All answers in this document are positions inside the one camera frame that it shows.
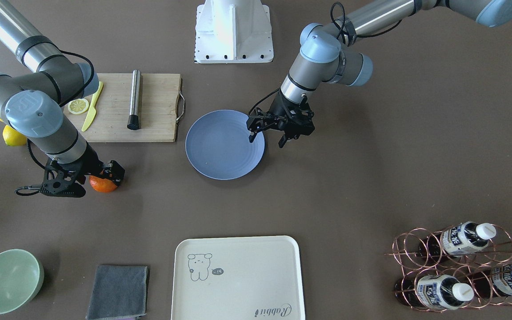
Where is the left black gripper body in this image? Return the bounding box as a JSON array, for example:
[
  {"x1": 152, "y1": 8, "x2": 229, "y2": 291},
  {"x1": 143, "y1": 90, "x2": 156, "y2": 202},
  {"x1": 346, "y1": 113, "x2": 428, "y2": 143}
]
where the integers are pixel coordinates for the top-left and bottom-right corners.
[{"x1": 268, "y1": 94, "x2": 315, "y2": 136}]

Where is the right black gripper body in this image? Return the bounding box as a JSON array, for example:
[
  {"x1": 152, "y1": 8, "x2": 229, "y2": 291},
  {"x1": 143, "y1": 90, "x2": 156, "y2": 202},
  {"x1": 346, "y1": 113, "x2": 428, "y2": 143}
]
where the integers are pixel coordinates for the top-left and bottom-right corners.
[{"x1": 45, "y1": 143, "x2": 105, "y2": 183}]

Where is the orange mandarin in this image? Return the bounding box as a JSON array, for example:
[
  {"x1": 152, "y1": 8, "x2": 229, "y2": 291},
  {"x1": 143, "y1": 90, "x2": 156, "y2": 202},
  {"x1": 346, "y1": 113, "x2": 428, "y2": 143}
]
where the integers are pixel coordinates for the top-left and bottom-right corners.
[{"x1": 89, "y1": 176, "x2": 118, "y2": 193}]

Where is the blue plate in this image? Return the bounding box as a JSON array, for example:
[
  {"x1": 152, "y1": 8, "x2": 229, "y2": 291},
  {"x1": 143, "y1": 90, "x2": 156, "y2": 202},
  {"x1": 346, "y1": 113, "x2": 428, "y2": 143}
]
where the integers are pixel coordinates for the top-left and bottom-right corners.
[{"x1": 185, "y1": 110, "x2": 265, "y2": 180}]

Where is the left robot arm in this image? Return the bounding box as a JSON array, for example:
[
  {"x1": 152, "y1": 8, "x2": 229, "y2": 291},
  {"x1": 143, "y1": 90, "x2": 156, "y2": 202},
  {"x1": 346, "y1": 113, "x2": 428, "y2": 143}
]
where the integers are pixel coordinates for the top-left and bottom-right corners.
[{"x1": 247, "y1": 0, "x2": 512, "y2": 148}]

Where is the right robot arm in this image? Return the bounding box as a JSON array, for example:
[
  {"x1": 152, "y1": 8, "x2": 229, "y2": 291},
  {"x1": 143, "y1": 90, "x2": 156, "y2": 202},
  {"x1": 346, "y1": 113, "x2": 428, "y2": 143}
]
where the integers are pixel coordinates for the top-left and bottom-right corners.
[{"x1": 0, "y1": 0, "x2": 125, "y2": 198}]

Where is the yellow plastic knife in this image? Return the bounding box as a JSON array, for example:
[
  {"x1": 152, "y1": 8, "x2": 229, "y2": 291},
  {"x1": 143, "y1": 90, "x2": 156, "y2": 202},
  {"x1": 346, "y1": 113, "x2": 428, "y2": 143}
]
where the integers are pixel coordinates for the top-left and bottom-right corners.
[{"x1": 81, "y1": 81, "x2": 104, "y2": 132}]

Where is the steel muddler black tip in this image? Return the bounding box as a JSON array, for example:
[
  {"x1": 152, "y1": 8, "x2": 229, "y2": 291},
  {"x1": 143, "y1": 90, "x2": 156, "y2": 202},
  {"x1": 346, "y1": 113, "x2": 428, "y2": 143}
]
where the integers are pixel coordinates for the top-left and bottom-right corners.
[{"x1": 127, "y1": 69, "x2": 141, "y2": 130}]

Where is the lemon slice upper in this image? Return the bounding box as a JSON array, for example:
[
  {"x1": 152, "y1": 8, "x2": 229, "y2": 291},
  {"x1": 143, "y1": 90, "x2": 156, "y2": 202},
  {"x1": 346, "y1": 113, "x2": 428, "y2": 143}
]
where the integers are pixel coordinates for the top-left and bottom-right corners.
[{"x1": 67, "y1": 99, "x2": 90, "y2": 115}]

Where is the yellow lemon lower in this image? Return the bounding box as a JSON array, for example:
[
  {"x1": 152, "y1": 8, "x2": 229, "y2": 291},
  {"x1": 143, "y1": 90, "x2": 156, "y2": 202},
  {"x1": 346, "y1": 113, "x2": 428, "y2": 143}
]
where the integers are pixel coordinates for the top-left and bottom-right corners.
[{"x1": 2, "y1": 125, "x2": 27, "y2": 147}]

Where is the wooden cutting board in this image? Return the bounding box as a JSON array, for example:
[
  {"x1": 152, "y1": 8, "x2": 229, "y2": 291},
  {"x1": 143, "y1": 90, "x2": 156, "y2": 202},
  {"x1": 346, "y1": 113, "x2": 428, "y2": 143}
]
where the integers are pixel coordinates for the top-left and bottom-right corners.
[{"x1": 81, "y1": 73, "x2": 181, "y2": 143}]

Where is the green bowl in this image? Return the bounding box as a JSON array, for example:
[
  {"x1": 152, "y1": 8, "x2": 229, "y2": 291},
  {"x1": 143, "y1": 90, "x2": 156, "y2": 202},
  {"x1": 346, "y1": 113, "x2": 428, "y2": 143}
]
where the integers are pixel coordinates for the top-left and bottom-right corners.
[{"x1": 0, "y1": 249, "x2": 44, "y2": 315}]

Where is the grey folded cloth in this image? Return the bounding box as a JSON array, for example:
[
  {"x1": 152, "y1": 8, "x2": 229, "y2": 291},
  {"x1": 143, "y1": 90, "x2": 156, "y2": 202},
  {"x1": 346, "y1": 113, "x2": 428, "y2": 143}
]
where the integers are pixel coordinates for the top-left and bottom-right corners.
[{"x1": 86, "y1": 264, "x2": 149, "y2": 320}]

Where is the cream rabbit tray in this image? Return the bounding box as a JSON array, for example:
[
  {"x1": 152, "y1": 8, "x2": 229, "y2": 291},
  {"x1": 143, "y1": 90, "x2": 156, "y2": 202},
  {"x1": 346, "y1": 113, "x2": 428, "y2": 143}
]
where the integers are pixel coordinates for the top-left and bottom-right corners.
[{"x1": 171, "y1": 236, "x2": 306, "y2": 320}]

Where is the tea bottle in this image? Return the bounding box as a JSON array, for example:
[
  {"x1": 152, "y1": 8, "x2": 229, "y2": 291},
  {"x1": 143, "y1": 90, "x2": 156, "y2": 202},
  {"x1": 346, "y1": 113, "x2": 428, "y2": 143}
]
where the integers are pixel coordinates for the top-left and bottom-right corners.
[
  {"x1": 394, "y1": 275, "x2": 475, "y2": 312},
  {"x1": 468, "y1": 263, "x2": 512, "y2": 298},
  {"x1": 418, "y1": 221, "x2": 496, "y2": 263}
]

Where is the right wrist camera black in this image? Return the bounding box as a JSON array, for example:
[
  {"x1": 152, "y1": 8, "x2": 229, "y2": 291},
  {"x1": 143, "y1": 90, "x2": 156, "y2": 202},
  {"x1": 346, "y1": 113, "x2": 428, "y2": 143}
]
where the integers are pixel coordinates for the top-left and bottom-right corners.
[{"x1": 14, "y1": 178, "x2": 87, "y2": 198}]

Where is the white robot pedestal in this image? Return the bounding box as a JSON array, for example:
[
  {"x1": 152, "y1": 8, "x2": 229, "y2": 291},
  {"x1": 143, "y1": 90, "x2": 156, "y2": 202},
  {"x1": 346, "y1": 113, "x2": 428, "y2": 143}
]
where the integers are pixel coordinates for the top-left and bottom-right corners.
[{"x1": 194, "y1": 0, "x2": 274, "y2": 64}]

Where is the copper wire bottle rack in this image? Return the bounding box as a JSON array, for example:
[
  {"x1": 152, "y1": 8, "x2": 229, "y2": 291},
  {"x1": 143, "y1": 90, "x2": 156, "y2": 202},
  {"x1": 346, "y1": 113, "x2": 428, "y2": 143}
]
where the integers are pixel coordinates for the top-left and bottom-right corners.
[{"x1": 391, "y1": 224, "x2": 512, "y2": 312}]

